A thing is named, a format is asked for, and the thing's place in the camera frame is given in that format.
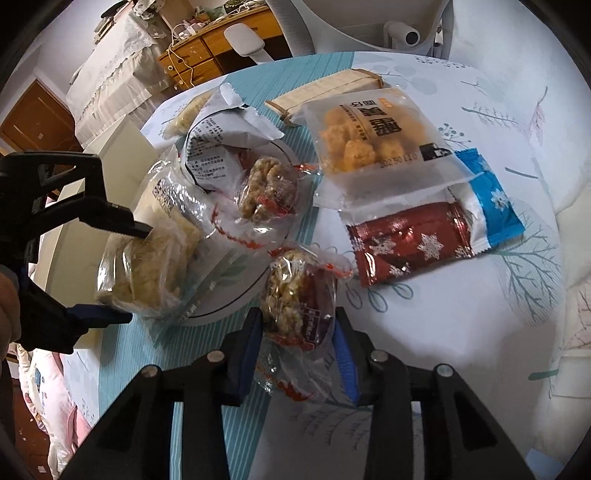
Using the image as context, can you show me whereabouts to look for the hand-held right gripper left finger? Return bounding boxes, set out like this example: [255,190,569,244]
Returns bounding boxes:
[60,307,266,480]

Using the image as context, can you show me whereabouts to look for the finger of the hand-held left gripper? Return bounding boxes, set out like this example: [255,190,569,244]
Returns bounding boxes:
[0,154,154,241]
[17,274,134,354]

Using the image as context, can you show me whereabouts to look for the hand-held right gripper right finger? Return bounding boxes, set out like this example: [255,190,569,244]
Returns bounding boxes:
[332,306,537,480]

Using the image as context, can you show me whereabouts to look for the printed clear cracker packet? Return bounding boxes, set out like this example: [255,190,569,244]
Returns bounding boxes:
[139,148,218,250]

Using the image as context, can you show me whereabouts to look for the clear rice cake packet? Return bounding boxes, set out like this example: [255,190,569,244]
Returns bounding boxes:
[95,217,204,319]

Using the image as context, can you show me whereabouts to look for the white plastic basket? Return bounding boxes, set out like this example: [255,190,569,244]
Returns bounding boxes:
[28,122,160,352]

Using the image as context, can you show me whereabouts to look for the peanut brittle packet red label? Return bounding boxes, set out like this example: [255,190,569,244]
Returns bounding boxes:
[212,157,321,250]
[256,247,354,402]

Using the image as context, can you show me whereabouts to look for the white printed snack bag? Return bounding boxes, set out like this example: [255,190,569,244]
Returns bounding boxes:
[185,83,284,192]

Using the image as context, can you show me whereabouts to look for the red snowflake snack packet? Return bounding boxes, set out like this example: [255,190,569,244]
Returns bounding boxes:
[346,200,476,288]

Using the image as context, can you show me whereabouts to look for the blue snowflake snack packet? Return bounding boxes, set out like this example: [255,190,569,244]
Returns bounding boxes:
[443,148,527,252]

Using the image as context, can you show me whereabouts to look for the pale packet of yellow puffs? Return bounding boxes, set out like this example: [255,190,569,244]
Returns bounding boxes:
[300,88,476,210]

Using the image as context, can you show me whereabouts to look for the round white plate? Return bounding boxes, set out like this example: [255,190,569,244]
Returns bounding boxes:
[175,134,324,328]

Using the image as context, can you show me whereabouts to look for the teal white leaf print tablecloth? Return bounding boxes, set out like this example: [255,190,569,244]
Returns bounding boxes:
[60,51,573,480]

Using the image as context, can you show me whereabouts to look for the pale printed quilt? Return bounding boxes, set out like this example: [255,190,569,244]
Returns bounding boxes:
[9,342,93,480]

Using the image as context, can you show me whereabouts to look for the clear packet of pale crackers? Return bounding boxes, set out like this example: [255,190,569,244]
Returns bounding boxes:
[161,90,215,137]

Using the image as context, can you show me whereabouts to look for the brown wooden door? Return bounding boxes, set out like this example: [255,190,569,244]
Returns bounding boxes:
[0,78,84,158]

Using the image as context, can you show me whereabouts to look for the wooden desk with drawers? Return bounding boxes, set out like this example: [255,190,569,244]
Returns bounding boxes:
[159,7,284,88]

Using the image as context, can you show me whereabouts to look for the white office chair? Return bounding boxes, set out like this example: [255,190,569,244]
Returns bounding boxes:
[224,0,455,65]

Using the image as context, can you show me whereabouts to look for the white charging cable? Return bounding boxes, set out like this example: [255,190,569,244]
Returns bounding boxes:
[166,23,195,90]

